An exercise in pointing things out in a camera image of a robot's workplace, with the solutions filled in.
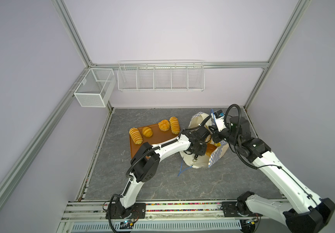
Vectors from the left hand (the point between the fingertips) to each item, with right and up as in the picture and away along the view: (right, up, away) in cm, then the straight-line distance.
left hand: (202, 153), depth 86 cm
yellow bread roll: (-36, +12, +16) cm, 41 cm away
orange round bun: (+6, +2, +5) cm, 8 cm away
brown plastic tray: (-29, +9, +17) cm, 34 cm away
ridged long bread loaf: (-16, +16, +20) cm, 31 cm away
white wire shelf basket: (-25, +50, +11) cm, 58 cm away
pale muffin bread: (-24, +17, +19) cm, 35 cm away
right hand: (+2, +17, -12) cm, 21 cm away
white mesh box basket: (-72, +43, +17) cm, 85 cm away
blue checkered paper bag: (+3, +5, -15) cm, 16 cm away
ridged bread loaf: (-43, +10, +14) cm, 46 cm away
